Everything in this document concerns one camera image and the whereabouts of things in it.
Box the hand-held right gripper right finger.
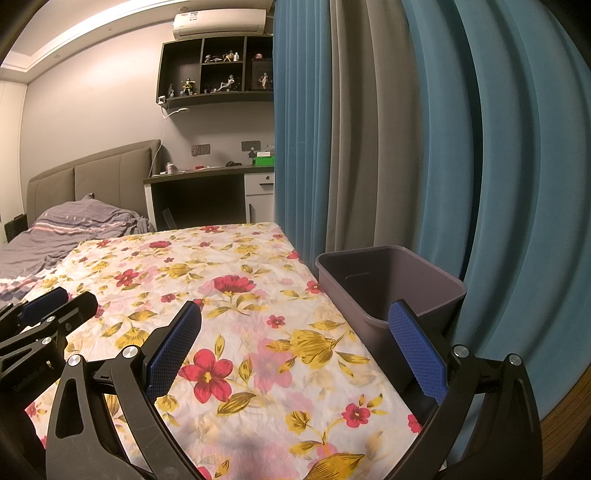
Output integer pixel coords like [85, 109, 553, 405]
[383, 299, 543, 480]

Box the white air conditioner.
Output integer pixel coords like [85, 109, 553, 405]
[172, 8, 269, 40]

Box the white drawer cabinet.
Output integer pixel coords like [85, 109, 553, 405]
[245, 173, 276, 223]

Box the grey striped blanket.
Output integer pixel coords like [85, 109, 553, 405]
[0, 194, 155, 301]

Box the group of small figurines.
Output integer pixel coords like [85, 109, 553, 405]
[166, 51, 273, 95]

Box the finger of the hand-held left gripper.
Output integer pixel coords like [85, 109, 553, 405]
[0, 292, 99, 370]
[0, 286, 70, 330]

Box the grey curtain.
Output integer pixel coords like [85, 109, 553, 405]
[329, 0, 421, 254]

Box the grey plastic bin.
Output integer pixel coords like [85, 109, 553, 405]
[315, 246, 467, 416]

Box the floral tablecloth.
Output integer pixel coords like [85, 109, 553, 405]
[23, 222, 439, 480]

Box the dark bedside table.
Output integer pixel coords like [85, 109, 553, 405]
[4, 216, 28, 243]

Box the dark wall shelf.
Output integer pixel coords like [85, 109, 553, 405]
[157, 34, 275, 106]

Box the blue curtain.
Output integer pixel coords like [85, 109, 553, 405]
[272, 0, 335, 264]
[399, 0, 591, 425]

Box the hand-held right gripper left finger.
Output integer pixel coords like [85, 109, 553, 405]
[45, 300, 206, 480]

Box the dark desk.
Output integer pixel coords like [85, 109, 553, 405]
[143, 165, 276, 232]

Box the grey upholstered headboard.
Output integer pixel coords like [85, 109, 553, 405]
[27, 140, 162, 232]

